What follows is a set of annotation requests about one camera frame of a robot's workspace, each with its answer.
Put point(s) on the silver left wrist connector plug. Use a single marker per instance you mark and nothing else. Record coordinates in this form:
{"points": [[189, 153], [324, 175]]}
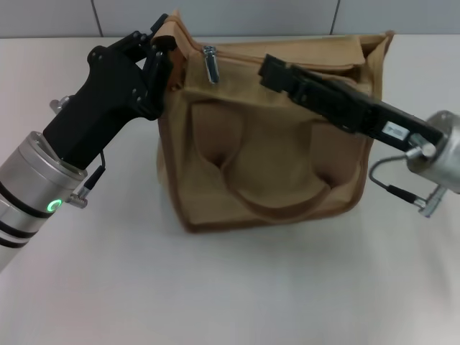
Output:
{"points": [[60, 104]]}

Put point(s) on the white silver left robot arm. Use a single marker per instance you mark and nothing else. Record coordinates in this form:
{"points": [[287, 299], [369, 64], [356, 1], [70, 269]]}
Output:
{"points": [[32, 187]]}

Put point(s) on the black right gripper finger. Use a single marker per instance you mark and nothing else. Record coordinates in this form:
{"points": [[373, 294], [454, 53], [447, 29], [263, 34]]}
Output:
{"points": [[275, 66], [320, 108]]}

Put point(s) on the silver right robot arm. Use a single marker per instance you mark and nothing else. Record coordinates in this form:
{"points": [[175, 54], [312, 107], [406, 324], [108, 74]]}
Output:
{"points": [[440, 154]]}

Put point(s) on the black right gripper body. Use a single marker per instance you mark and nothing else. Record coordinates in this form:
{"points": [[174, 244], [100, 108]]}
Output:
{"points": [[388, 122]]}

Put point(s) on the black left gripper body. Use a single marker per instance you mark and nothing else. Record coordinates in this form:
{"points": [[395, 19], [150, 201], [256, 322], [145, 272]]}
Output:
{"points": [[104, 100]]}

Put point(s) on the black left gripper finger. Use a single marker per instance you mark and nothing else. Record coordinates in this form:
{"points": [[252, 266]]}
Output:
{"points": [[160, 23], [158, 72]]}

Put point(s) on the silver metal zipper pull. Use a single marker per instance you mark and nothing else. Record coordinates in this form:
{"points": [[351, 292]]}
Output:
{"points": [[212, 64]]}

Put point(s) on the khaki canvas food bag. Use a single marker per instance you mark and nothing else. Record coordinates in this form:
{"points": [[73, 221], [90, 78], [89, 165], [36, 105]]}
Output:
{"points": [[273, 161]]}

